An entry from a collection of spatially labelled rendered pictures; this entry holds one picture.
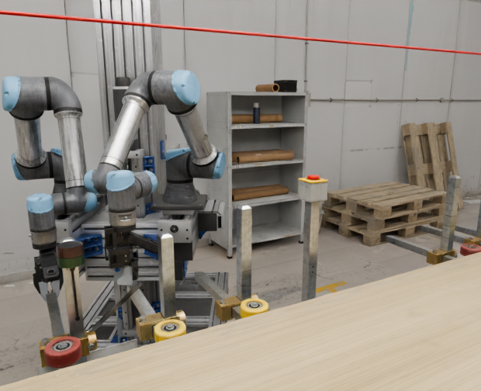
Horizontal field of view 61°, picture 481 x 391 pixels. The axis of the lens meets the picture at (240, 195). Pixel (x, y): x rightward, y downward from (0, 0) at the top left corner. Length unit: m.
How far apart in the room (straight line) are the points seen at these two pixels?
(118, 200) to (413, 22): 5.23
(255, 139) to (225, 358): 3.53
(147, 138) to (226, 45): 2.39
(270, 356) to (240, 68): 3.54
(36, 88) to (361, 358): 1.28
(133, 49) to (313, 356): 1.49
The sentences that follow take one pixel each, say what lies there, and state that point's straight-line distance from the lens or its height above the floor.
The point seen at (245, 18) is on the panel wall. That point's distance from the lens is 4.37.
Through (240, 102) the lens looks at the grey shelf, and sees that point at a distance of 4.25.
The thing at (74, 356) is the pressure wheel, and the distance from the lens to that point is 1.10.
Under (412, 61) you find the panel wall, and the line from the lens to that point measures 5.98.
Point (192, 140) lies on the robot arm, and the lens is 1.61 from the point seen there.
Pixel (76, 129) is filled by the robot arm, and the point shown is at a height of 1.37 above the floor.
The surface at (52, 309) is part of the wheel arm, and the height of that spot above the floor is 0.86.
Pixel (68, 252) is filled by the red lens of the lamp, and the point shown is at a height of 1.13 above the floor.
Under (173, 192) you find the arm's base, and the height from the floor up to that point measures 1.09.
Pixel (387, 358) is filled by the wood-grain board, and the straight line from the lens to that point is 1.06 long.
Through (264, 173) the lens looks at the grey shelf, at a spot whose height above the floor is 0.70.
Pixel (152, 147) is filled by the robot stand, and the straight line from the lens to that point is 1.98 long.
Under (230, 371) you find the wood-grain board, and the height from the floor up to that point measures 0.90.
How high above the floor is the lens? 1.47
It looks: 13 degrees down
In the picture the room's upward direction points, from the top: straight up
